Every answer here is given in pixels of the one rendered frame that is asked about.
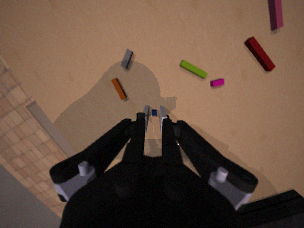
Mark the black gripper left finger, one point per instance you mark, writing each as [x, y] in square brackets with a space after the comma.
[71, 174]

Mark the pink rod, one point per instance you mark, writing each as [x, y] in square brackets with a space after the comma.
[276, 16]

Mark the orange rod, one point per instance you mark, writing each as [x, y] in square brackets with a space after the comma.
[119, 88]

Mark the dark red rod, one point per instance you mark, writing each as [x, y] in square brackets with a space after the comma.
[259, 54]

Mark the grey rod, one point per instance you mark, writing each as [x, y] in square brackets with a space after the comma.
[127, 58]

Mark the lime green rod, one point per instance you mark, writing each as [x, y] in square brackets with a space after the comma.
[190, 67]

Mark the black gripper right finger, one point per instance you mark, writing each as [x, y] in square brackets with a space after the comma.
[231, 180]

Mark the short magenta rod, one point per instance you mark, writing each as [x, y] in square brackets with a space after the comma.
[217, 82]

